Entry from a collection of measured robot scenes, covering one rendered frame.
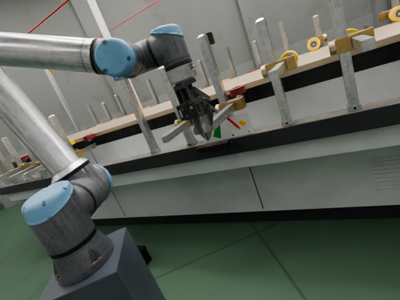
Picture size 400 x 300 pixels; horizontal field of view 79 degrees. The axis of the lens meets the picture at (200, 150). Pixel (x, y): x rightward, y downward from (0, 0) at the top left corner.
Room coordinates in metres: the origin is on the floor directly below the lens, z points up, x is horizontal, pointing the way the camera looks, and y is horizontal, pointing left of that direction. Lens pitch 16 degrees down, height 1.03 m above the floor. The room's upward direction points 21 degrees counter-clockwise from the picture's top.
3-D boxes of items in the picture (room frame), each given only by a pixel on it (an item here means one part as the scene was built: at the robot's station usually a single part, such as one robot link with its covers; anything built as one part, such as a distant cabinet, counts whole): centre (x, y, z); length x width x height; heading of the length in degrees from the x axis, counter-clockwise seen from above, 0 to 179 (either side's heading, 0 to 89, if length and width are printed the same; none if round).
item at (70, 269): (0.73, 0.49, 0.65); 0.19 x 0.19 x 0.10
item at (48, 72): (3.43, 1.42, 1.25); 0.09 x 0.08 x 1.10; 59
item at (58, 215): (0.73, 0.49, 0.79); 0.17 x 0.15 x 0.18; 170
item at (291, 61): (1.00, -0.42, 0.95); 0.14 x 0.06 x 0.05; 59
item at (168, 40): (0.81, -0.03, 1.13); 0.10 x 0.09 x 0.12; 80
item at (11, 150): (2.19, 1.52, 0.89); 0.04 x 0.04 x 0.48; 59
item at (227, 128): (1.14, -0.15, 0.75); 0.26 x 0.01 x 0.10; 59
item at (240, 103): (1.13, -0.21, 0.85); 0.14 x 0.06 x 0.05; 59
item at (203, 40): (1.14, -0.19, 0.94); 0.04 x 0.04 x 0.48; 59
